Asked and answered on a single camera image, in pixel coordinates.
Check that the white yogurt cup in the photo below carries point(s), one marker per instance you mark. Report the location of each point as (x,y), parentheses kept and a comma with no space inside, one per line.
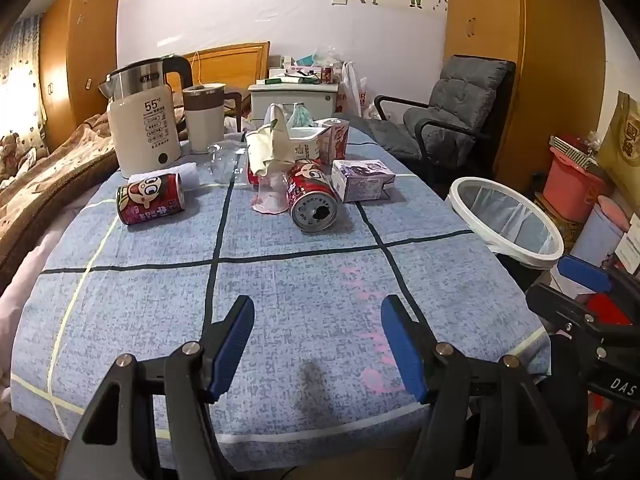
(307,142)

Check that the white fluffy roll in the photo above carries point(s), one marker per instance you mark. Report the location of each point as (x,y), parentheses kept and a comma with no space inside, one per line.
(187,172)

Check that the brown paper shopping bag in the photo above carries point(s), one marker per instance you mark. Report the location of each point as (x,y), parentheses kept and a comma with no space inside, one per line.
(622,150)

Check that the cream paper bag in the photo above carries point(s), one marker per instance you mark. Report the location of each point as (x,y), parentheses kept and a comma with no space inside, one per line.
(270,145)

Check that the pink milk carton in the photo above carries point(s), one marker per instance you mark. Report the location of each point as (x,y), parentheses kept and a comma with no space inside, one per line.
(336,140)

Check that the green white plastic bag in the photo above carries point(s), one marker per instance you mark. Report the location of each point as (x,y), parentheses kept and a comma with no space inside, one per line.
(300,116)

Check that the wooden headboard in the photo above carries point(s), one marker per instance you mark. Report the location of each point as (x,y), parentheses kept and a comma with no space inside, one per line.
(225,65)

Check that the brown fleece blanket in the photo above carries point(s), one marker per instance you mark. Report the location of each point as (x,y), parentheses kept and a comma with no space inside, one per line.
(50,175)

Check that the stack of white cartons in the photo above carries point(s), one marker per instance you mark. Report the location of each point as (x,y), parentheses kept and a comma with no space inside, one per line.
(630,252)

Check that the white round trash bin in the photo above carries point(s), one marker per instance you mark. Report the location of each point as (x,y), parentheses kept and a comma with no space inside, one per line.
(505,220)

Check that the pink plastic bucket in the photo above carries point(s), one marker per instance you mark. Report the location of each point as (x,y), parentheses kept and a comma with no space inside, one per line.
(572,187)

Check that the pink stained plastic cup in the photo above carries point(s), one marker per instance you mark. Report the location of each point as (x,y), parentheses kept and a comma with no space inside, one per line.
(270,197)

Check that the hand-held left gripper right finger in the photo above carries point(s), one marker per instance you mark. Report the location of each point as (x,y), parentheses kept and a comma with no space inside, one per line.
(402,350)

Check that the red cartoon drink can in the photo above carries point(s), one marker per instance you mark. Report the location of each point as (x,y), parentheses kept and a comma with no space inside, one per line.
(150,200)
(253,175)
(307,195)

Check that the tall wooden wardrobe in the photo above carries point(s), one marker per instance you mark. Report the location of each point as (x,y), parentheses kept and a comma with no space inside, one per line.
(525,60)

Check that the patterned curtain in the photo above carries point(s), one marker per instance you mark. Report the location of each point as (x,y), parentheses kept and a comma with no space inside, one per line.
(20,85)

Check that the white red printed plastic bag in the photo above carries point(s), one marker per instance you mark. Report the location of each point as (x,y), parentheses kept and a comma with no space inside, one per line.
(351,92)

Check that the yellow patterned box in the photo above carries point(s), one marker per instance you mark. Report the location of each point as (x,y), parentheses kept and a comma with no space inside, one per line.
(565,225)

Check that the red gift box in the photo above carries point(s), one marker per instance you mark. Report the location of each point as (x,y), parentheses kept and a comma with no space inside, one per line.
(607,307)

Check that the white nightstand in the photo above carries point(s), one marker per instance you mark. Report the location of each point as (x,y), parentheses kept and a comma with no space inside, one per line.
(295,97)

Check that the clear plastic cup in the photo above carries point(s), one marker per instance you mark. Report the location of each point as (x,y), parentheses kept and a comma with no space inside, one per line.
(225,162)

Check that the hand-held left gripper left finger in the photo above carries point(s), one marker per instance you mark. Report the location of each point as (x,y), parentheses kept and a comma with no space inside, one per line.
(227,350)

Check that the purple printed box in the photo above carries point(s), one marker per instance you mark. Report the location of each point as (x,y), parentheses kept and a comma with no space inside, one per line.
(362,177)

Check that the grey cushioned armchair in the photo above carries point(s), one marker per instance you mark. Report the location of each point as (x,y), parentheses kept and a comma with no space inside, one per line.
(450,110)

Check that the striped gift box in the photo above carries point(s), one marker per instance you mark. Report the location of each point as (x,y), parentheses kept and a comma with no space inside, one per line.
(572,150)

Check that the blue bin with pink lid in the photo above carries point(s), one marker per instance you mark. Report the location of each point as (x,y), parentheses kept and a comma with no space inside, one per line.
(597,235)

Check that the cream electric kettle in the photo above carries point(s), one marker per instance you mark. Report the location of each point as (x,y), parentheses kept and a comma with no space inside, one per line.
(145,125)

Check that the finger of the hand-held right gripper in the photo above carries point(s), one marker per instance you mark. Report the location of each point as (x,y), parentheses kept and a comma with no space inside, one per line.
(560,307)
(585,272)

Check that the beige cup with brown band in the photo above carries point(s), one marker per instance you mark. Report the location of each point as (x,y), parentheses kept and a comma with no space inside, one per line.
(202,125)

